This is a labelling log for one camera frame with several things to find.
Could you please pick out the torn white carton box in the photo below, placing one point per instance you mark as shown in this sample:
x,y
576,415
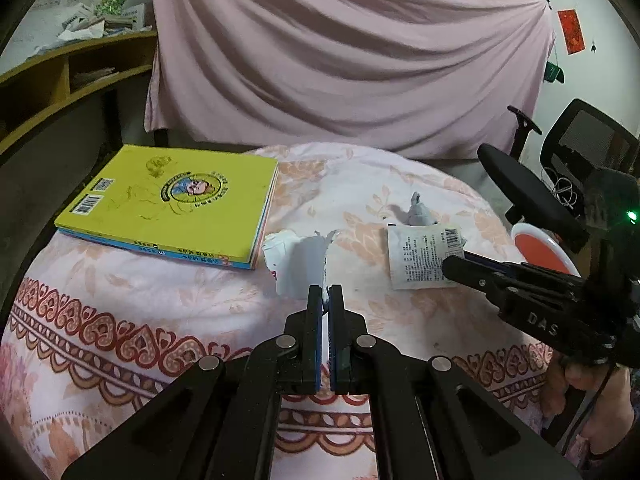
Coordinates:
x,y
296,262

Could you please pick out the pink hanging sheet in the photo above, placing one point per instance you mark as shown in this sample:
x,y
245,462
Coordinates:
x,y
421,78

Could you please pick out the white printed pouch package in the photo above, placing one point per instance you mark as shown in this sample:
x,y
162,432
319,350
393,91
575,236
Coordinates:
x,y
417,248

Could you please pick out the green candy jar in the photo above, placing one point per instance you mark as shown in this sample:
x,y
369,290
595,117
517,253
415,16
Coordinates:
x,y
109,7

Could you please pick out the wooden shelf unit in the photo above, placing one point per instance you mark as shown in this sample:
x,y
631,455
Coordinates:
x,y
49,85

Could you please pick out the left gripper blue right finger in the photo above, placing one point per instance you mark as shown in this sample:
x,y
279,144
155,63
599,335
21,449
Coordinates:
x,y
339,342

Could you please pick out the yellow children's book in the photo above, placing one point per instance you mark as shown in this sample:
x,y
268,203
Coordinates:
x,y
195,205

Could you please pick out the red paper wall decoration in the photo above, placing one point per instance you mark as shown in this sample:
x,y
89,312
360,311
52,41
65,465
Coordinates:
x,y
572,31

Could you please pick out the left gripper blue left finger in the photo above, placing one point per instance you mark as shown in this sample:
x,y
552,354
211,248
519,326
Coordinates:
x,y
313,339

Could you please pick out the green wall hook item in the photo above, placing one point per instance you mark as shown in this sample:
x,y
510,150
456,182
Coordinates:
x,y
553,73

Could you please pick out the black office chair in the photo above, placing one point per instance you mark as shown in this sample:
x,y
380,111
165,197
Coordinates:
x,y
582,139

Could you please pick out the orange trash bucket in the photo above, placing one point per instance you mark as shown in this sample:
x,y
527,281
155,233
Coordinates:
x,y
541,249

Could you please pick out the person's right hand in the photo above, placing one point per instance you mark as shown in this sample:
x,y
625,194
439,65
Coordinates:
x,y
606,443

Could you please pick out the papers pile on shelf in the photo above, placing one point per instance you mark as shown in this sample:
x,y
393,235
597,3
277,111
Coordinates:
x,y
83,26

